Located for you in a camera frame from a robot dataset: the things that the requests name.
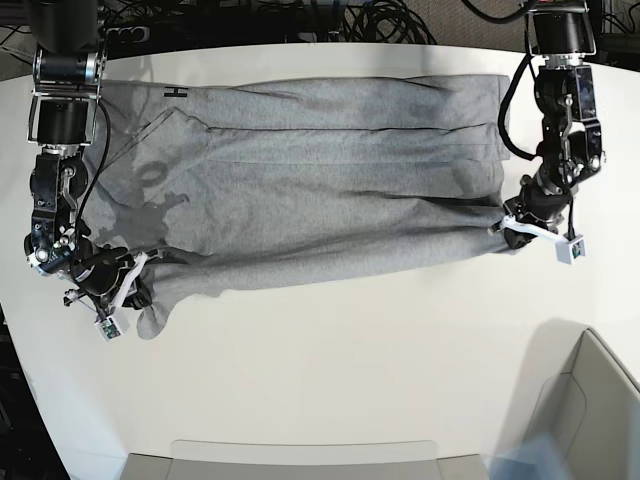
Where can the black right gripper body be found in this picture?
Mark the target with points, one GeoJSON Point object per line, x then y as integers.
{"type": "Point", "coordinates": [84, 273]}

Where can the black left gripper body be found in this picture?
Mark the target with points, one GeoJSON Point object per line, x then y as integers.
{"type": "Point", "coordinates": [540, 202]}

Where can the grey T-shirt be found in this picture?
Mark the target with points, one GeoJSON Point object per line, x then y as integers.
{"type": "Point", "coordinates": [293, 182]}

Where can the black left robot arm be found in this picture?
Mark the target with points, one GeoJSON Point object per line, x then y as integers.
{"type": "Point", "coordinates": [571, 149]}

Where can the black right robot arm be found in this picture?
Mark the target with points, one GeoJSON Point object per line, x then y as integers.
{"type": "Point", "coordinates": [68, 64]}

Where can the beige bin at right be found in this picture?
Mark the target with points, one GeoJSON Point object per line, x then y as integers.
{"type": "Point", "coordinates": [586, 421]}

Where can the beige tray at bottom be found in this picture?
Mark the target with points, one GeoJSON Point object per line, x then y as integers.
{"type": "Point", "coordinates": [214, 460]}

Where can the blue blurred object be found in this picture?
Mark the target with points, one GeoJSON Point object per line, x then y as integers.
{"type": "Point", "coordinates": [525, 457]}

